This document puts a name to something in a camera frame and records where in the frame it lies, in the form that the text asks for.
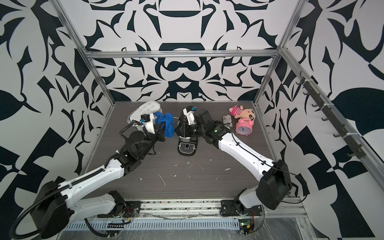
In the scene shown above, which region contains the blue cloth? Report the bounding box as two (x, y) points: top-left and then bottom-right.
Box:
(154, 112), (175, 138)

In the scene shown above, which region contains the black coffee machine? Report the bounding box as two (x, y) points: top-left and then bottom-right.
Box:
(175, 116), (198, 157)

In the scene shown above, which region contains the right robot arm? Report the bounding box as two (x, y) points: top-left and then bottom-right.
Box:
(179, 106), (292, 210)

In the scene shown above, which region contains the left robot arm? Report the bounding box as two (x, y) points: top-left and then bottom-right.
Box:
(30, 126), (165, 239)

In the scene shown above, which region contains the white coffee machine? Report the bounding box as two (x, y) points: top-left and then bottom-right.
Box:
(127, 101), (162, 132)

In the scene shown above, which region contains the small grey toy robot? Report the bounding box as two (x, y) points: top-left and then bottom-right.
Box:
(223, 115), (233, 129)

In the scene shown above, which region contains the pink plush doll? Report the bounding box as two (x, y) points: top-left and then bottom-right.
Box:
(229, 106), (256, 121)

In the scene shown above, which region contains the pink alarm clock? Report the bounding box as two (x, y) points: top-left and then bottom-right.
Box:
(235, 119), (254, 136)

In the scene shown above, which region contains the small circuit board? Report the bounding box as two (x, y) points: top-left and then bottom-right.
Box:
(239, 219), (255, 235)

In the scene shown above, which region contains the black hook rack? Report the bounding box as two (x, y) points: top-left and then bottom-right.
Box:
(297, 72), (367, 159)

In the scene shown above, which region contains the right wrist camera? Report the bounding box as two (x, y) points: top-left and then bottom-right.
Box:
(183, 106), (196, 125)

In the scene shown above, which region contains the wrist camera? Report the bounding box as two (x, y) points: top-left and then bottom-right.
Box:
(141, 114), (155, 134)
(183, 106), (196, 125)

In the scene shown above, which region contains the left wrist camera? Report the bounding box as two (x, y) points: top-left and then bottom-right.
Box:
(141, 114), (155, 134)

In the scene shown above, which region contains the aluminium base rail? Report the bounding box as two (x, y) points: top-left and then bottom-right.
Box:
(70, 195), (308, 223)

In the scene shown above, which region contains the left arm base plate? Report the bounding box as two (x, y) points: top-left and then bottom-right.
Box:
(97, 201), (142, 218)

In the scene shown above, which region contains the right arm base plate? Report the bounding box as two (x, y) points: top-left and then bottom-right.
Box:
(220, 200), (263, 217)

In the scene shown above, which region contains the aluminium cage frame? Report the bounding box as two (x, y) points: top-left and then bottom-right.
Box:
(51, 1), (384, 188)

